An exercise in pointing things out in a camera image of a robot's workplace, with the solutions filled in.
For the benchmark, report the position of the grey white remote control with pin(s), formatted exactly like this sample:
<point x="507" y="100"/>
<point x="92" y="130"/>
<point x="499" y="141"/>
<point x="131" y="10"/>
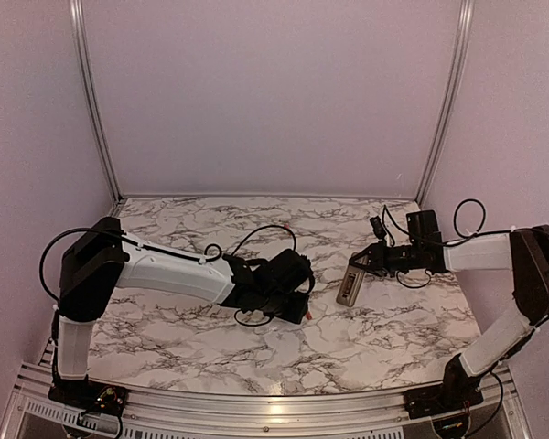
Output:
<point x="350" y="285"/>

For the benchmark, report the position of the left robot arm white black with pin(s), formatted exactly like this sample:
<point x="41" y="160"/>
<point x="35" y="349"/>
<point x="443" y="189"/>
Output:
<point x="105" y="258"/>

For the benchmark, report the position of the left aluminium frame post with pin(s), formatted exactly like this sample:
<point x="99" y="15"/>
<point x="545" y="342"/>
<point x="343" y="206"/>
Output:
<point x="82" y="48"/>

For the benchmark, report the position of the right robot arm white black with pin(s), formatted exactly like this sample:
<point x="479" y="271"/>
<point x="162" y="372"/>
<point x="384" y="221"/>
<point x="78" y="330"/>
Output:
<point x="521" y="255"/>

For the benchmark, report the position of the front aluminium rail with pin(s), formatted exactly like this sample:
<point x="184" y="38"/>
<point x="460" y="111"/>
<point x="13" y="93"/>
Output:
<point x="152" y="413"/>

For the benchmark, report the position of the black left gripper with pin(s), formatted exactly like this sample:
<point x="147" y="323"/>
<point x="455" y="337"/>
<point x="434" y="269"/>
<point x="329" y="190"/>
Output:
<point x="299" y="311"/>

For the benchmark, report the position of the aluminium frame post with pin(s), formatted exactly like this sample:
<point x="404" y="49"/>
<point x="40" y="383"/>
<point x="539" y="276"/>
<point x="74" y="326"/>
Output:
<point x="82" y="48"/>
<point x="454" y="79"/>

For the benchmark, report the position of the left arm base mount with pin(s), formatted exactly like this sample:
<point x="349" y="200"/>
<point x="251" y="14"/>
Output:
<point x="89" y="395"/>

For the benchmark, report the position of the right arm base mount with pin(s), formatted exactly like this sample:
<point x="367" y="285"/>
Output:
<point x="439" y="398"/>

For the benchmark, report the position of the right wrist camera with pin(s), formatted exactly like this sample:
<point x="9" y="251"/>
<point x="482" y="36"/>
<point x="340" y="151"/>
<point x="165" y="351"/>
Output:
<point x="378" y="228"/>

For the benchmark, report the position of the right aluminium frame post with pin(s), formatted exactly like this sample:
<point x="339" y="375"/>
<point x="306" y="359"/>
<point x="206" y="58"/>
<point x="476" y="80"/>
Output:
<point x="454" y="79"/>

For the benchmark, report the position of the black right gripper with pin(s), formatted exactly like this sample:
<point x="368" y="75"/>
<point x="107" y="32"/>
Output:
<point x="378" y="262"/>

